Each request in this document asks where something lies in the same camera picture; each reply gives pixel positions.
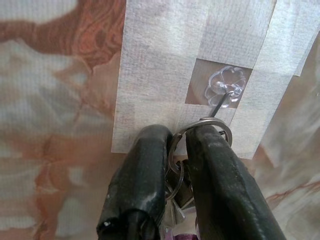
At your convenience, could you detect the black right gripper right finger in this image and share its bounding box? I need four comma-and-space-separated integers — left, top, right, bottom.
184, 124, 287, 240

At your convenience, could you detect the silver key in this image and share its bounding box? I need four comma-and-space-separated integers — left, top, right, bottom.
163, 179, 198, 226

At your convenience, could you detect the large silver key ring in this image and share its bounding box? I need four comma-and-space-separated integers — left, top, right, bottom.
168, 116, 233, 173

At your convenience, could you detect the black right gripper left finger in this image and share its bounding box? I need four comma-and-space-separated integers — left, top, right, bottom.
96, 124, 175, 240

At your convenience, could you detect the purple key tag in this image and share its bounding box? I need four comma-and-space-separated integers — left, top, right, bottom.
163, 226, 201, 240

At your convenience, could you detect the small silver key ring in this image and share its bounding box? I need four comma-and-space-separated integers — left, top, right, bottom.
166, 161, 186, 201

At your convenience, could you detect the clear flower adhesive hook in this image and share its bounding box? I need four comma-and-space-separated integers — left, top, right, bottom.
185, 57, 253, 118

